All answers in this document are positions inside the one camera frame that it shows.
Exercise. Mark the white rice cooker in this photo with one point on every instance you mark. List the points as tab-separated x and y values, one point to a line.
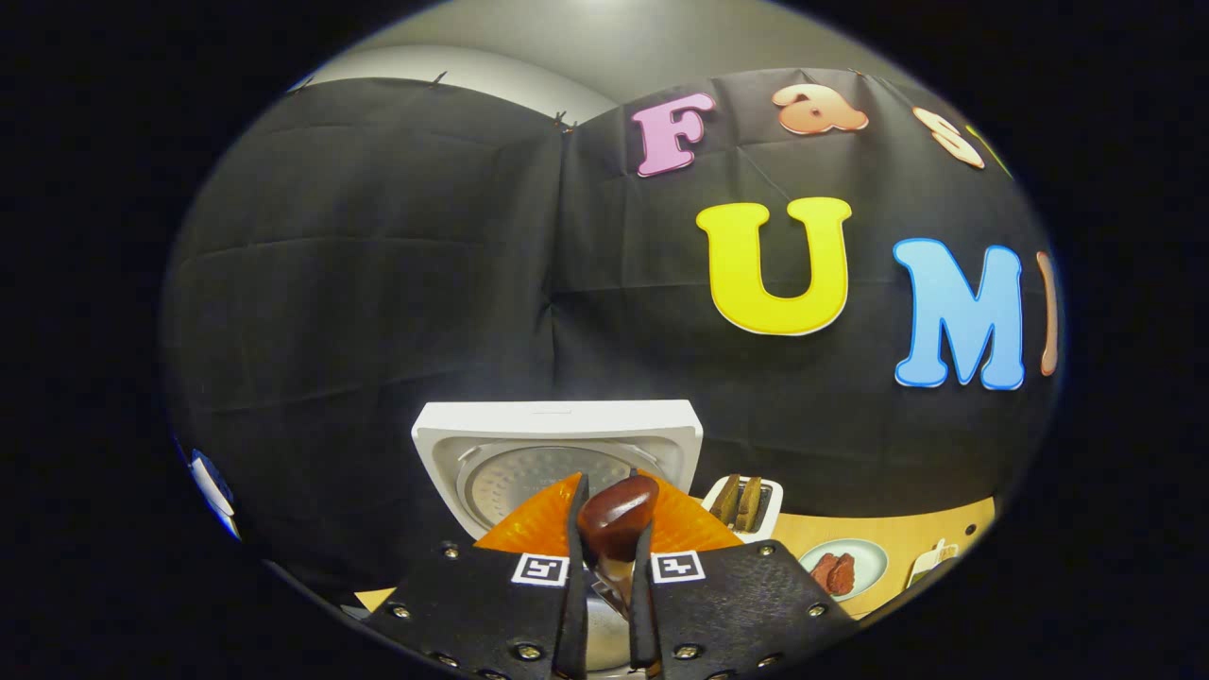
529	434

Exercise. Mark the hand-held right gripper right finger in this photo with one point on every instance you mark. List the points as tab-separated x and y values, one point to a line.
737	604

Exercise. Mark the pale green plate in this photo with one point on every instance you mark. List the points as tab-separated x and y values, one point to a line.
871	562

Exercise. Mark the white toaster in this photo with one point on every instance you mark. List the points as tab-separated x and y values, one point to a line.
770	510

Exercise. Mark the toasted bread slice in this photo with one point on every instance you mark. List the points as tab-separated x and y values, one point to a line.
749	503
725	499

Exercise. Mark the black backdrop cloth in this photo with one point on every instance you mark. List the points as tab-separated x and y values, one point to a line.
472	283

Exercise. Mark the brown wooden spoon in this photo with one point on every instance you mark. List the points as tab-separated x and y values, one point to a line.
619	519

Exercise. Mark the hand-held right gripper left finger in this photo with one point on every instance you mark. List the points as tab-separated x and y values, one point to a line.
491	604

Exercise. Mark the white divided dish of beans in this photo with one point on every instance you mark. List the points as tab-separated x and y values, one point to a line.
930	564

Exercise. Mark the brown meat slice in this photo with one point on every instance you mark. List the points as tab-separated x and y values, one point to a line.
822	573
844	574

